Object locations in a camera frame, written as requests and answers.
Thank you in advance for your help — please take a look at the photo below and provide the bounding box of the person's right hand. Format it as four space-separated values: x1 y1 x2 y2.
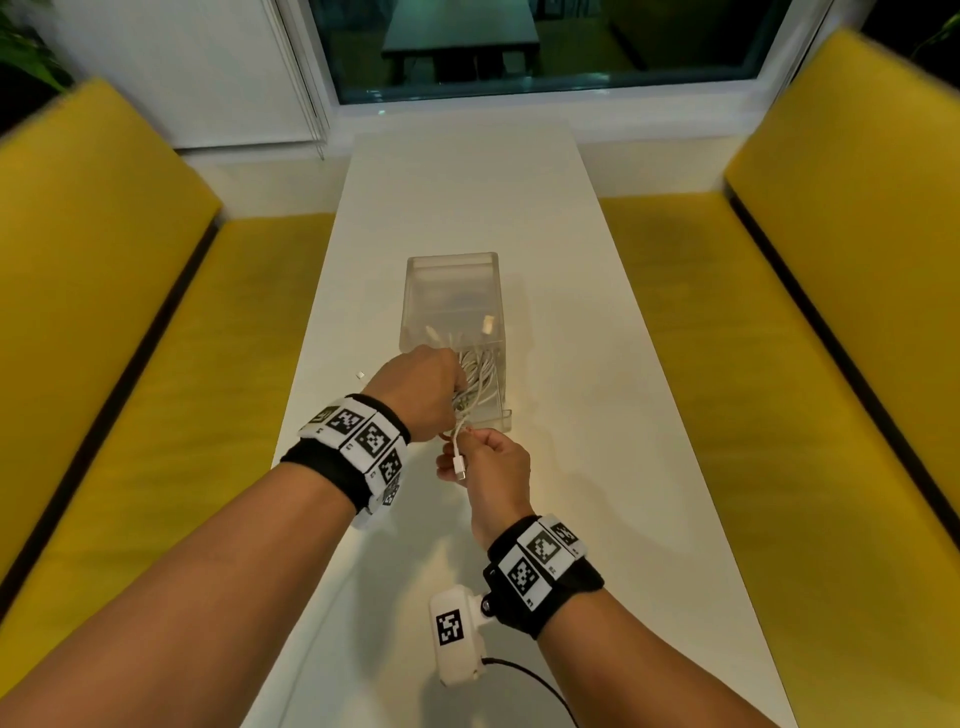
436 428 535 553

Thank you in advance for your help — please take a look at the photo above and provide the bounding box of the person's left hand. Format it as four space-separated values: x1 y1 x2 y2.
361 344 470 444

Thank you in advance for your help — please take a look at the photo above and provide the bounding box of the tangle of white cables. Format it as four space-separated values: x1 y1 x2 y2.
356 314 500 485

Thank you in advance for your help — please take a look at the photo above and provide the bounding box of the clear plastic drawer organizer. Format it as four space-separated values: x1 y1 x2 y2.
398 252 515 434

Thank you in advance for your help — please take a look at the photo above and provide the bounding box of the person's left forearm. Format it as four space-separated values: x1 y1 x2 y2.
0 462 358 728

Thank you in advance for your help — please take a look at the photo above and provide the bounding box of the person's right forearm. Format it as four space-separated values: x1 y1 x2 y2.
536 588 781 728

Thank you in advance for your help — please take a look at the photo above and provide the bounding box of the black wristband with marker tags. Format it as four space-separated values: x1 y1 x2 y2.
482 513 607 641
279 393 412 515

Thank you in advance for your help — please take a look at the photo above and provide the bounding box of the yellow bench seat cushion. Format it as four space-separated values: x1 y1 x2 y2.
599 191 960 728
0 213 337 699

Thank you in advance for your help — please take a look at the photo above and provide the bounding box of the yellow bench backrest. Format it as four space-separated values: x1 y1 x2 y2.
0 78 224 586

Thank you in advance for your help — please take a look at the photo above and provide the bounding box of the right yellow bench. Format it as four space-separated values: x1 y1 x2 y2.
723 28 960 519

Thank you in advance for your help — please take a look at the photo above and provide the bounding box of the dark glass window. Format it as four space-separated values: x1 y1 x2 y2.
307 0 796 106

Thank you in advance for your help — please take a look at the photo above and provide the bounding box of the green leafy plant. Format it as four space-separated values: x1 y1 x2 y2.
0 3 76 95
911 11 960 61

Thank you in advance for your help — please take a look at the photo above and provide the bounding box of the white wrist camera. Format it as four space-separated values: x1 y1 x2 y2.
348 483 403 532
428 588 496 688

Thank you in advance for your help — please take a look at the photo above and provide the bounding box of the thin black camera cable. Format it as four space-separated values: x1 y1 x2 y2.
479 657 583 728

